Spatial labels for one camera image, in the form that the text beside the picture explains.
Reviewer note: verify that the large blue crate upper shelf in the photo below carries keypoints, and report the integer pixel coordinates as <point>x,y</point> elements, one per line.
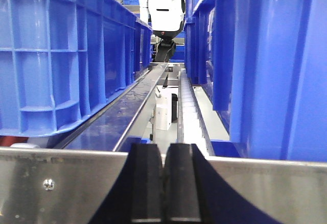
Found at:
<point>262,64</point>

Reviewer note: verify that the steel divider rail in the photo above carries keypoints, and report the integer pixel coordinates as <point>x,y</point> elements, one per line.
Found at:
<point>126,116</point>

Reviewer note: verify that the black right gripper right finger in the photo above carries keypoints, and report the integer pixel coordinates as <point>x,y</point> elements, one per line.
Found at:
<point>197,193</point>

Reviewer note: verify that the stainless steel shelf rail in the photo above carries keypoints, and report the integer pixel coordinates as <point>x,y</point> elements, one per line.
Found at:
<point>67,186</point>

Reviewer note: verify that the large blue crate left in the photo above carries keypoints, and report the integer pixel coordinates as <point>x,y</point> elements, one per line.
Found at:
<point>64,60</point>

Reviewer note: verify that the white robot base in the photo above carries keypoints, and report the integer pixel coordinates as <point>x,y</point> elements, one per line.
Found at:
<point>162,115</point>

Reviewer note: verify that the white roller track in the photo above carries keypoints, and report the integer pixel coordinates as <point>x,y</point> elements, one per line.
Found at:
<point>191,126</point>

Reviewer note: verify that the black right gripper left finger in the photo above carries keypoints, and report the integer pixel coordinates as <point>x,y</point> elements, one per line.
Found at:
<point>136,195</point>

